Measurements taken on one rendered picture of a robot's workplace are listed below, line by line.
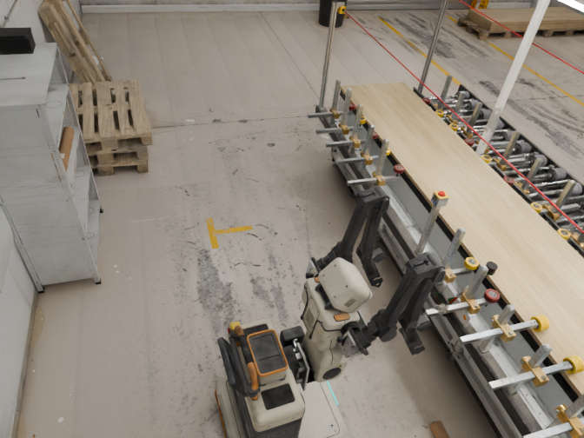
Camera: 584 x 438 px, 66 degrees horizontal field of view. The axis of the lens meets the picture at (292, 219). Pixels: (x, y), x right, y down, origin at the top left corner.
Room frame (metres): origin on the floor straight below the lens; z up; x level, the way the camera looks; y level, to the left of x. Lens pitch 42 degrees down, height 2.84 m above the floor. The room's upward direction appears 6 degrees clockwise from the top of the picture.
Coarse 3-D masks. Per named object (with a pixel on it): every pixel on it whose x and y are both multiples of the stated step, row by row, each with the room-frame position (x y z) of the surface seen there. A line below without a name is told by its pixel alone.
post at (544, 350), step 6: (540, 348) 1.22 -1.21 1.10; (546, 348) 1.21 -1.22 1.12; (534, 354) 1.23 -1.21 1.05; (540, 354) 1.21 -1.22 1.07; (546, 354) 1.20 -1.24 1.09; (534, 360) 1.21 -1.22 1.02; (540, 360) 1.20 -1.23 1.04; (534, 366) 1.20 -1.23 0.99; (522, 372) 1.22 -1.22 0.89; (516, 384) 1.20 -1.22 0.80; (510, 390) 1.21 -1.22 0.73; (516, 390) 1.21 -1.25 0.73
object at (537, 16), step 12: (540, 0) 3.28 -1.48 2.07; (540, 12) 3.24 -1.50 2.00; (528, 36) 3.24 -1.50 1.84; (528, 48) 3.25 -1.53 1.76; (516, 60) 3.26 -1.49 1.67; (516, 72) 3.25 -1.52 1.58; (504, 84) 3.28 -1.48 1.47; (504, 96) 3.24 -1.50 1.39; (492, 120) 3.25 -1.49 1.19; (492, 132) 3.26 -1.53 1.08; (480, 144) 3.27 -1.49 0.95
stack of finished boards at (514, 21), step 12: (468, 12) 9.48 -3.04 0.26; (492, 12) 9.44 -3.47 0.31; (504, 12) 9.53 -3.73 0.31; (516, 12) 9.62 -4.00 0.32; (528, 12) 9.71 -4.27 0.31; (552, 12) 9.88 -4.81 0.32; (564, 12) 9.98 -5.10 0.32; (576, 12) 10.07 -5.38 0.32; (480, 24) 9.11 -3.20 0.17; (492, 24) 8.81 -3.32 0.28; (504, 24) 8.91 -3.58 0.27; (516, 24) 9.02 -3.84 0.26; (528, 24) 9.14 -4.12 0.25; (540, 24) 9.24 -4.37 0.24; (552, 24) 9.35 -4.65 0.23; (564, 24) 9.46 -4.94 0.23; (576, 24) 9.57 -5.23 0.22
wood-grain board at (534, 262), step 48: (384, 96) 4.06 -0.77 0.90; (432, 144) 3.27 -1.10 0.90; (432, 192) 2.61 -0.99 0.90; (480, 192) 2.67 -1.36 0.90; (480, 240) 2.15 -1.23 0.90; (528, 240) 2.20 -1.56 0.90; (528, 288) 1.77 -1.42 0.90; (576, 288) 1.82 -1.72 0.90; (576, 336) 1.46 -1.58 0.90; (576, 384) 1.18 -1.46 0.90
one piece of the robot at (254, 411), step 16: (240, 336) 1.18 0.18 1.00; (240, 352) 1.21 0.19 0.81; (288, 352) 1.25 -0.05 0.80; (288, 368) 1.15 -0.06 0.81; (256, 384) 0.98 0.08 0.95; (272, 384) 1.06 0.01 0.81; (288, 384) 1.07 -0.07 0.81; (240, 400) 1.10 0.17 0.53; (256, 400) 0.97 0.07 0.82; (272, 400) 0.98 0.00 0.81; (288, 400) 0.99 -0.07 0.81; (240, 416) 1.10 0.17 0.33; (256, 416) 0.90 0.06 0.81; (272, 416) 0.91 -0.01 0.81; (288, 416) 0.93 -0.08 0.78; (256, 432) 0.88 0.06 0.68; (272, 432) 0.90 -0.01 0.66; (288, 432) 0.93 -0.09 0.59
